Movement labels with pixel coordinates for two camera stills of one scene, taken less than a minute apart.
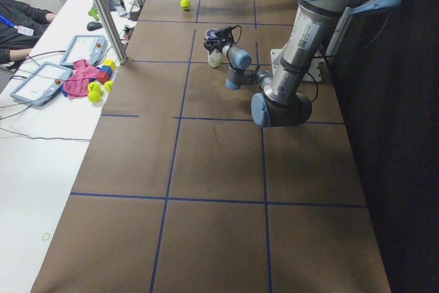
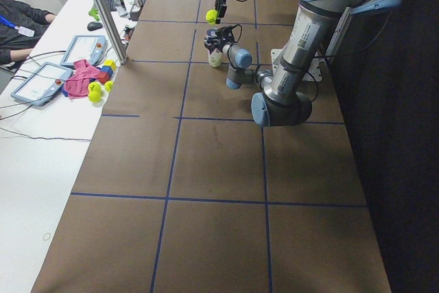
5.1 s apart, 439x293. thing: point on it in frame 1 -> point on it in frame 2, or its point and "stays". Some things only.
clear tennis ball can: x=215 y=58 stays
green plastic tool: x=93 y=12 stays
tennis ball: x=185 y=4 -> x=211 y=16
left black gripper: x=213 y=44 stays
